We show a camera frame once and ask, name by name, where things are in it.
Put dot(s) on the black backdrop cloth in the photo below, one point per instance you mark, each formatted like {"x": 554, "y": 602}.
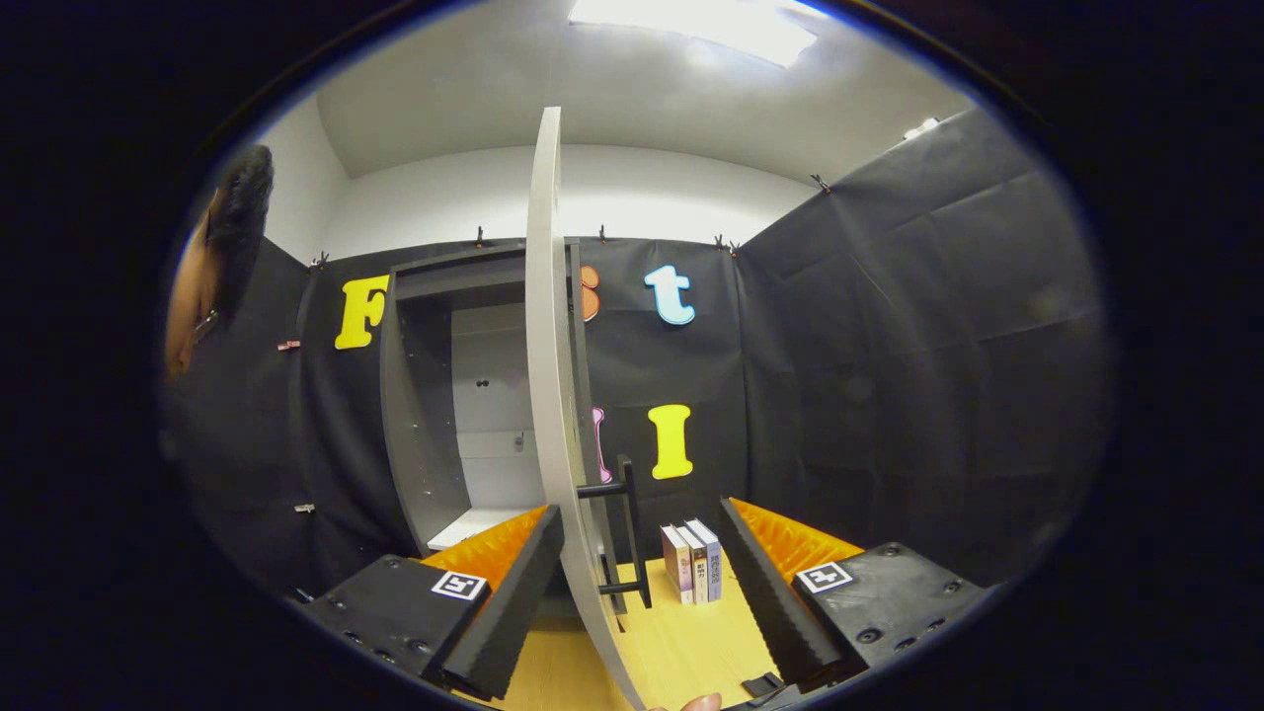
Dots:
{"x": 889, "y": 346}

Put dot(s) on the grey cabinet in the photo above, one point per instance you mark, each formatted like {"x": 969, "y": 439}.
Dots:
{"x": 425, "y": 415}

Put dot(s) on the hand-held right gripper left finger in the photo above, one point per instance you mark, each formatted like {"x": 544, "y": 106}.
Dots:
{"x": 509, "y": 602}

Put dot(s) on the long ceiling light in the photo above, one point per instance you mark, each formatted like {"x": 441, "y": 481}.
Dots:
{"x": 701, "y": 30}

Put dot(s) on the white cabinet shelf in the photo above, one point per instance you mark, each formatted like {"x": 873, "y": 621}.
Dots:
{"x": 474, "y": 528}

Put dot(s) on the person's head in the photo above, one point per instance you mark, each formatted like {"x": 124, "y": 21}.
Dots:
{"x": 232, "y": 237}

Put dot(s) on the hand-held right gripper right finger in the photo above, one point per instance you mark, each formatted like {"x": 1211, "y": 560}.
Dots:
{"x": 765, "y": 602}

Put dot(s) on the small ceiling light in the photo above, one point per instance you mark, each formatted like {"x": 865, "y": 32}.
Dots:
{"x": 920, "y": 128}

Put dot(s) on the grey blue book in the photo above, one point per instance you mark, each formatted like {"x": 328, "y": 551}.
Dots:
{"x": 711, "y": 558}

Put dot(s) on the beige cabinet door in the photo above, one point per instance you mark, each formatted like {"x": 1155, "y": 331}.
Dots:
{"x": 548, "y": 346}

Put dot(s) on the dark spine book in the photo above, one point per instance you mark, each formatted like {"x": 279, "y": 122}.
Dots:
{"x": 698, "y": 573}

